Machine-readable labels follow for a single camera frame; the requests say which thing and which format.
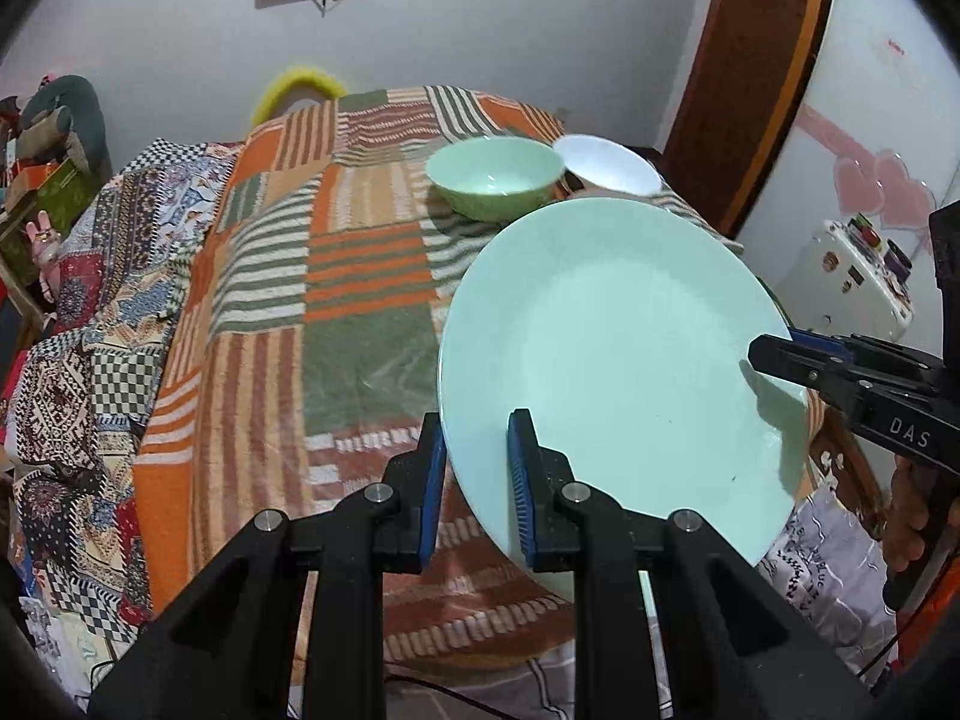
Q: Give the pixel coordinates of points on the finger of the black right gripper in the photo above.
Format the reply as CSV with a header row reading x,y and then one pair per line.
x,y
815,361

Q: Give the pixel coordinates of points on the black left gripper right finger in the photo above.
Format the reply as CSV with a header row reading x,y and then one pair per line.
x,y
568,526

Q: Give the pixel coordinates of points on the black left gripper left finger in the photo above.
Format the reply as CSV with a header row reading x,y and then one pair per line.
x,y
387,527

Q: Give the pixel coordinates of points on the mint green plate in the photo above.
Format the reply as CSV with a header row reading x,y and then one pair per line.
x,y
623,331

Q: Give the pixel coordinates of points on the white bowl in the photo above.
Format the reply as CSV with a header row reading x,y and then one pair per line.
x,y
600,163

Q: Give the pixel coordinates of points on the mint green bowl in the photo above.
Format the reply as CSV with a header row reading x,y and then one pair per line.
x,y
495,179

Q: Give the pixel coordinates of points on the right hand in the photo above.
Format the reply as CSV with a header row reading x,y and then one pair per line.
x,y
901,542

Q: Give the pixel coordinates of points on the orange striped patchwork blanket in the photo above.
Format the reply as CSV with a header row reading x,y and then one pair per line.
x,y
305,355

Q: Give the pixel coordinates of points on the colourful patterned quilt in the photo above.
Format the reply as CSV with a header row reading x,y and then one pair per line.
x,y
81,405

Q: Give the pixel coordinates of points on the pink rabbit figurine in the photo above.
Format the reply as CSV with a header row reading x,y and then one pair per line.
x,y
44,245

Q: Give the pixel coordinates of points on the green cardboard box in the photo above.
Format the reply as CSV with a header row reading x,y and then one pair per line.
x,y
64,196

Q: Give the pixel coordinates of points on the grey green plush toy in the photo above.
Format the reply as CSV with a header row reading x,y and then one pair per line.
x,y
64,119

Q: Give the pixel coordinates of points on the brown wooden door frame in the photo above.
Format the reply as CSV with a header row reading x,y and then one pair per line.
x,y
753,64

